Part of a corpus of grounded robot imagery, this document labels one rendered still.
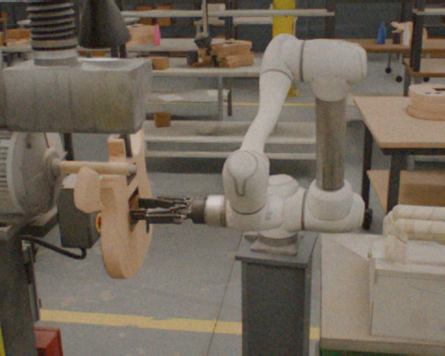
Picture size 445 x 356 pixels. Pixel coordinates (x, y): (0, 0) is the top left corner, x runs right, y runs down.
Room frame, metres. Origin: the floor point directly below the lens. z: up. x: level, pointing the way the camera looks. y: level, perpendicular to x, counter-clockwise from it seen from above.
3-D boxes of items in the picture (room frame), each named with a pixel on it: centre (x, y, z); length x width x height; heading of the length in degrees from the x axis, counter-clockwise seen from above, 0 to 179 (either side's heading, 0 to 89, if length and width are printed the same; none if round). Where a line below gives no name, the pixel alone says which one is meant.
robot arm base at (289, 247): (2.17, -0.17, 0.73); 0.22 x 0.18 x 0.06; 74
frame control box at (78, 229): (1.77, 0.53, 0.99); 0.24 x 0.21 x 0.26; 81
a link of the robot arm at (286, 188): (2.17, -0.20, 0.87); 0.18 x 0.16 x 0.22; 75
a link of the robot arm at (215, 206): (1.56, 0.03, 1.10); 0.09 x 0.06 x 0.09; 171
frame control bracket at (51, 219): (1.71, 0.54, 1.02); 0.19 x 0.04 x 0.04; 171
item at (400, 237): (1.21, -0.37, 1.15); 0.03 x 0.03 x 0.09
